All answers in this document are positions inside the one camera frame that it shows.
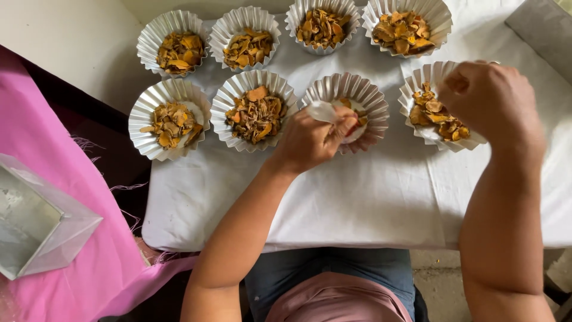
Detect person's right hand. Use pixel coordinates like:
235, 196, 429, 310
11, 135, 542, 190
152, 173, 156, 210
438, 60, 548, 156

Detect person's left hand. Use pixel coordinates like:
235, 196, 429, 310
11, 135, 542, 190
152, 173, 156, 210
269, 106, 359, 176

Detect clear plastic pouch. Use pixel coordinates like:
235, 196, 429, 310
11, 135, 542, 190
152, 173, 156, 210
305, 100, 340, 124

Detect white table cloth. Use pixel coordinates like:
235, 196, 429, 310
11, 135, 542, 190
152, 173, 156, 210
142, 0, 572, 252

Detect heaps of dried turmeric slices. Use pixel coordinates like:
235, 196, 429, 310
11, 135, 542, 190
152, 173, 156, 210
139, 8, 471, 151

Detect grey stone slab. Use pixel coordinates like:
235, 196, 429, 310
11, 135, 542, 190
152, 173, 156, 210
504, 0, 572, 86

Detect person's blue jeans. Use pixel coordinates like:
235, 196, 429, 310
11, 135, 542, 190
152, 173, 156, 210
244, 248, 416, 322

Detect person's pink shirt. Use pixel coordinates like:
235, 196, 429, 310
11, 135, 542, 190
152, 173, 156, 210
265, 271, 413, 322

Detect group of silver fluted foil cups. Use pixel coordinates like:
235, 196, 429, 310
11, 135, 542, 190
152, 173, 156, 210
128, 0, 489, 162

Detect dark maroon cloth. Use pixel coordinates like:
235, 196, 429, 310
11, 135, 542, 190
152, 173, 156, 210
18, 54, 153, 235

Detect pink cloth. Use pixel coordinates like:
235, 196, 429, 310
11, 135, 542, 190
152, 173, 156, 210
0, 45, 200, 322

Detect silver metal box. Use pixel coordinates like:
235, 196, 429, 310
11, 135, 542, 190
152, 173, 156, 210
0, 153, 104, 281

